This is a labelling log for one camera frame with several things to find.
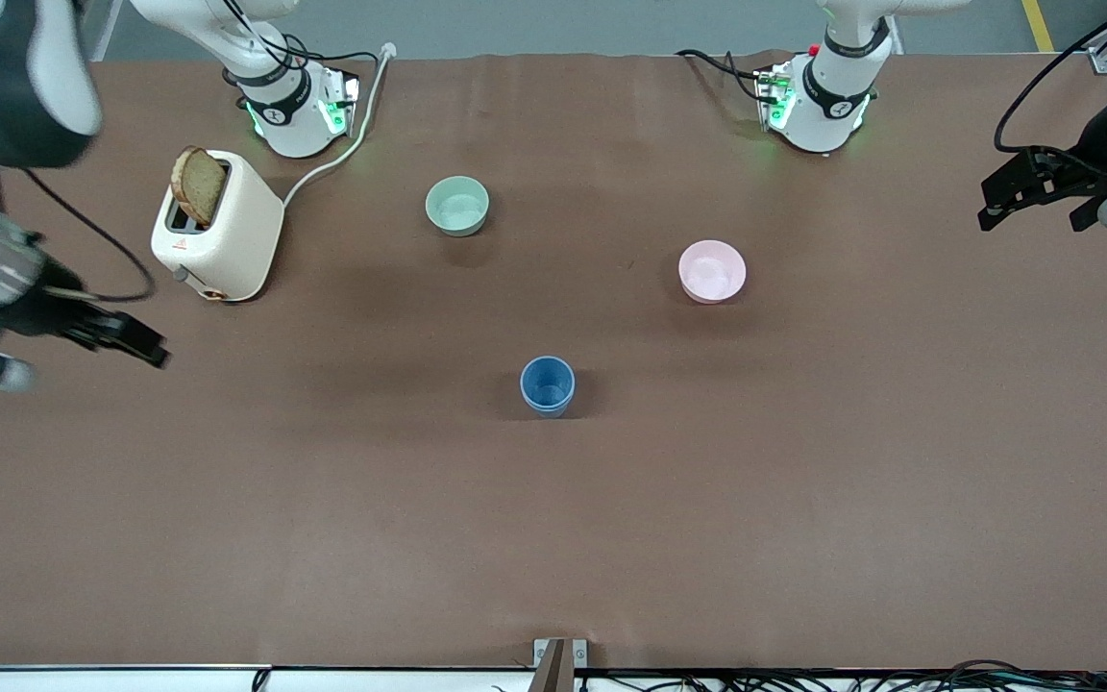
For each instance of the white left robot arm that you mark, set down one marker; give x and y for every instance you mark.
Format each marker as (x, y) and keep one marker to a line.
(827, 115)

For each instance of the green bowl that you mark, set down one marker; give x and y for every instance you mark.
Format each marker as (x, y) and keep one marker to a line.
(457, 207)

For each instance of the brown bread slice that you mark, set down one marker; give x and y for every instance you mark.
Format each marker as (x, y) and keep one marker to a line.
(198, 187)

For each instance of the cream white toaster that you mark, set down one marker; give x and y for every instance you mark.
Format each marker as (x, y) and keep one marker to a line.
(236, 231)

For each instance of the blue plastic cup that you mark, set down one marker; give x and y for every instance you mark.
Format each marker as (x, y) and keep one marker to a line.
(547, 380)
(548, 413)

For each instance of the aluminium frame profile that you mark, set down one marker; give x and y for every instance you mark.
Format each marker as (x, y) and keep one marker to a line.
(1106, 60)

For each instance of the metal table edge bracket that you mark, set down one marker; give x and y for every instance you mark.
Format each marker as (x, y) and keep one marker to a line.
(559, 663)

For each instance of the left arm base control box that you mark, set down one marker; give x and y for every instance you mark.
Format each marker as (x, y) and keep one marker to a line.
(774, 96)

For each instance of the right arm base control box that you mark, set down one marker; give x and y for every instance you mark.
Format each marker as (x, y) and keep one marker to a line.
(340, 101)

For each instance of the pink bowl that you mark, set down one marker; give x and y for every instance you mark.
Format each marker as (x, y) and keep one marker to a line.
(712, 272)

